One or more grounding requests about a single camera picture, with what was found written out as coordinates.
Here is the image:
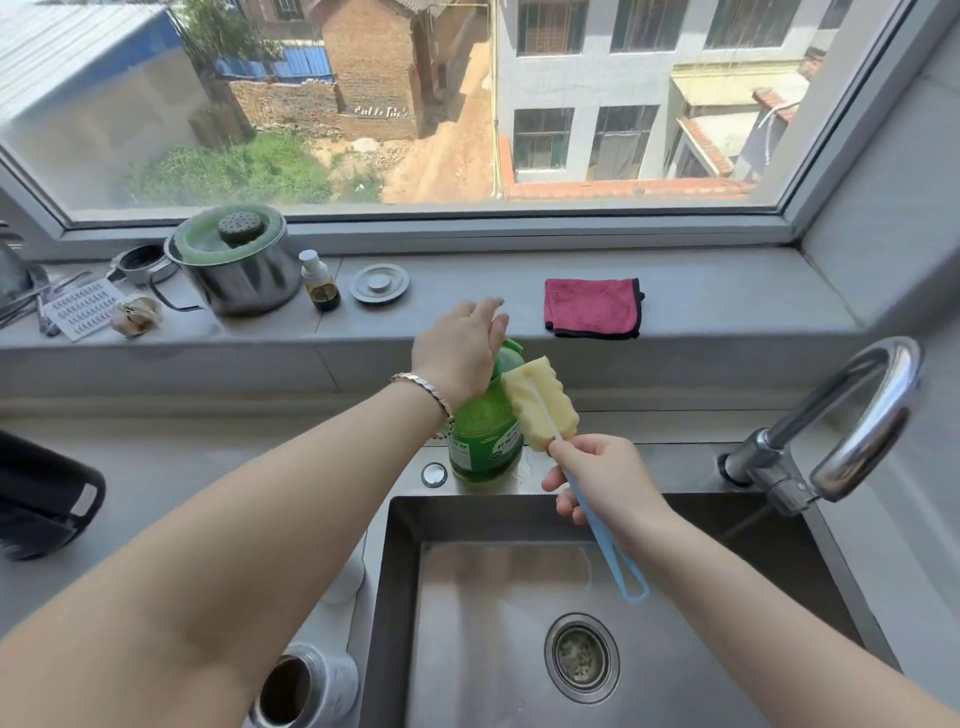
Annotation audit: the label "garlic bulb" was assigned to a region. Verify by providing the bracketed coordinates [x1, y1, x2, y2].
[111, 296, 163, 339]

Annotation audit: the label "steel pot with green lid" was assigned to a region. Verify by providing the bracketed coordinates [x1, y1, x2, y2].
[147, 204, 303, 317]

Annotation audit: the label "pink cloth black edge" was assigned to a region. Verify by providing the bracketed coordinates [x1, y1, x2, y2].
[544, 278, 645, 341]

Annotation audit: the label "grey window frame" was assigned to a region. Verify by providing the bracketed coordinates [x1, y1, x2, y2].
[0, 0, 960, 262]

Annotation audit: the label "person's right forearm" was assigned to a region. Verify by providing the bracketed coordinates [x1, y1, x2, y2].
[628, 498, 960, 728]

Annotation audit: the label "small metal strainer cup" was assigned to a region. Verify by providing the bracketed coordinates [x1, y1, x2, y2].
[108, 244, 177, 286]

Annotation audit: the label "yellow sponge brush blue handle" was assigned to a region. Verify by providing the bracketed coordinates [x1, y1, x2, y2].
[500, 355, 651, 605]

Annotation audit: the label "person's right hand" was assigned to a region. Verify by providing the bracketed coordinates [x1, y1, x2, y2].
[541, 433, 676, 546]

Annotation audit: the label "person's left hand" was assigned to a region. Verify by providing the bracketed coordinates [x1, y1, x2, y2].
[411, 297, 510, 411]

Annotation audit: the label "stainless steel sink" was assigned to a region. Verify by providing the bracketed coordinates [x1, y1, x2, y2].
[358, 442, 901, 728]

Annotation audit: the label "metal utensils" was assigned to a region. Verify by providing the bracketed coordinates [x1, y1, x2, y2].
[0, 270, 95, 335]

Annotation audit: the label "round sink drain strainer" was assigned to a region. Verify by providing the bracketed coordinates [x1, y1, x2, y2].
[545, 614, 621, 705]

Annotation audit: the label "green dish soap bottle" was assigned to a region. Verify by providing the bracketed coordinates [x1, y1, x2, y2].
[447, 339, 526, 486]

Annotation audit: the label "black appliance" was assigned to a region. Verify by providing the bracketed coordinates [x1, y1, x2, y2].
[0, 429, 107, 562]

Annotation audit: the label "person's left forearm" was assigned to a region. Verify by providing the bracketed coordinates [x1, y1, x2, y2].
[0, 381, 451, 728]

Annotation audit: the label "round metal sink plug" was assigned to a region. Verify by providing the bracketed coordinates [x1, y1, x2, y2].
[349, 263, 411, 306]

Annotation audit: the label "chrome faucet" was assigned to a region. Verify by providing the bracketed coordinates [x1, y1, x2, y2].
[718, 336, 924, 519]

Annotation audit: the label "silver bracelet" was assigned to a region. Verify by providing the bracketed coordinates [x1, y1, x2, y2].
[388, 372, 456, 440]

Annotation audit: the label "small dark liquid bottle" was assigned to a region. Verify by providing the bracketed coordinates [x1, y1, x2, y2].
[299, 249, 342, 312]

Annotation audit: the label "steel thermos cup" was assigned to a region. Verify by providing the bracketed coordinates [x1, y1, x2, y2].
[251, 642, 360, 728]

